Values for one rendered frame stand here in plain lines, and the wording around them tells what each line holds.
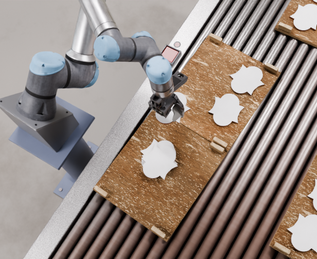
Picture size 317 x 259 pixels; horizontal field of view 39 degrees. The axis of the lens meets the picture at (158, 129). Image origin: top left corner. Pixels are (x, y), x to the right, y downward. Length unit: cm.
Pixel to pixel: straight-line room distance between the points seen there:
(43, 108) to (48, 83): 11
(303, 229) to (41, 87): 106
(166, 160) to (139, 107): 28
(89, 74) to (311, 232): 100
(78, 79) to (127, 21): 154
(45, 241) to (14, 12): 211
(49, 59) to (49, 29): 166
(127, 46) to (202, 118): 56
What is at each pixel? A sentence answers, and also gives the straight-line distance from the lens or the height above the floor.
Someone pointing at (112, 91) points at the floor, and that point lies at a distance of 294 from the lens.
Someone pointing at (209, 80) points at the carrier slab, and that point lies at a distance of 185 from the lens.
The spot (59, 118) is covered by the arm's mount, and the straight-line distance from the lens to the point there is 177.
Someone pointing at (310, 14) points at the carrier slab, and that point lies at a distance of 206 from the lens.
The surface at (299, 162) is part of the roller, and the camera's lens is 177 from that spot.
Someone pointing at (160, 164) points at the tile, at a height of 96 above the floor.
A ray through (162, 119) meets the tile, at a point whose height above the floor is 106.
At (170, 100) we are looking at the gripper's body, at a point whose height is 120.
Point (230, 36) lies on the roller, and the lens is 198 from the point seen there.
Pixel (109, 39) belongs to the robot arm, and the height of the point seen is 149.
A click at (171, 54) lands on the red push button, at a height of 93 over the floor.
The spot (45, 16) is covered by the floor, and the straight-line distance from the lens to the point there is 339.
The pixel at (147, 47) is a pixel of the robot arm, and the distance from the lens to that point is 140.
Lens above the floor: 257
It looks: 68 degrees down
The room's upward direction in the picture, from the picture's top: 14 degrees counter-clockwise
